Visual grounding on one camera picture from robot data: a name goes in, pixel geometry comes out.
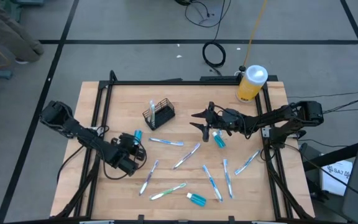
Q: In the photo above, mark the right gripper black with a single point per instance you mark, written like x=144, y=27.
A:
x=211, y=119

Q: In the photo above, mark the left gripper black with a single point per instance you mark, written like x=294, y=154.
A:
x=123, y=152

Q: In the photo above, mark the blue mouthwash bottle white cap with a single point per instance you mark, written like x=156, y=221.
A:
x=220, y=141
x=138, y=136
x=197, y=200

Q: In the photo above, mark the blue white toothbrush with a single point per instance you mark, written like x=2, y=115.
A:
x=152, y=112
x=228, y=179
x=212, y=183
x=166, y=142
x=247, y=162

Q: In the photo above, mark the purple white toothbrush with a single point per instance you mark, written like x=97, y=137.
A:
x=148, y=178
x=186, y=155

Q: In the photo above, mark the green white toothbrush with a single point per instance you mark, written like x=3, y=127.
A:
x=167, y=191

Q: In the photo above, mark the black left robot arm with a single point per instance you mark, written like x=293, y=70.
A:
x=82, y=133

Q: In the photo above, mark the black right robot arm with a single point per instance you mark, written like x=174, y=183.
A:
x=278, y=116

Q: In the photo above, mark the black power strip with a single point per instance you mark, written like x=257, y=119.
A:
x=219, y=78

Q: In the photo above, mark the yellow wipes canister white lid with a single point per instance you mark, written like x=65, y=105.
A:
x=250, y=88

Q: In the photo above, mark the black arched clamp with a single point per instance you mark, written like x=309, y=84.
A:
x=113, y=73

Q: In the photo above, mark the white printed paper sheet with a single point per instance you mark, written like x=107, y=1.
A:
x=334, y=183

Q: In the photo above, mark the person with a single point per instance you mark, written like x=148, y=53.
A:
x=5, y=28

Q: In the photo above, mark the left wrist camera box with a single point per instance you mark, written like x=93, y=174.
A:
x=128, y=167

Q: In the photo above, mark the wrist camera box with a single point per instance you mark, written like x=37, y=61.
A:
x=128, y=167
x=230, y=115

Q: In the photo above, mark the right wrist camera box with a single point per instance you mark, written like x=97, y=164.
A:
x=230, y=115

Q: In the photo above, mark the black aluminium table frame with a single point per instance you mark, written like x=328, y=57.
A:
x=182, y=82

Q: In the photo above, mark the white arm base bracket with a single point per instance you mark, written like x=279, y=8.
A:
x=93, y=128
x=266, y=132

